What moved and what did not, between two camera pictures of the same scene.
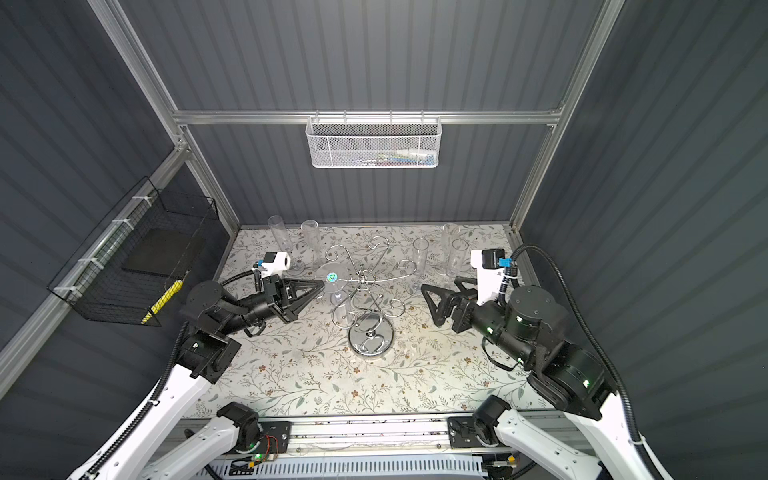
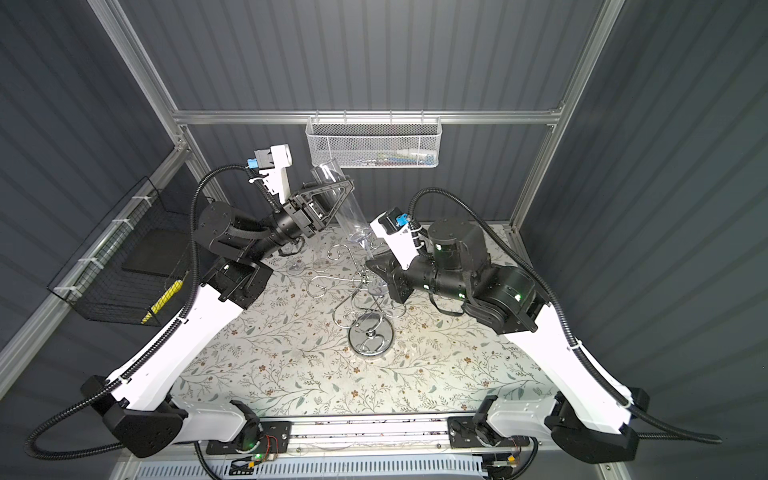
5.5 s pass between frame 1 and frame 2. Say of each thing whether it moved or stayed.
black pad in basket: stayed
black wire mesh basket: stayed
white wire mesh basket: stayed
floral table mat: stayed
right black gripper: moved
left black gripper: moved
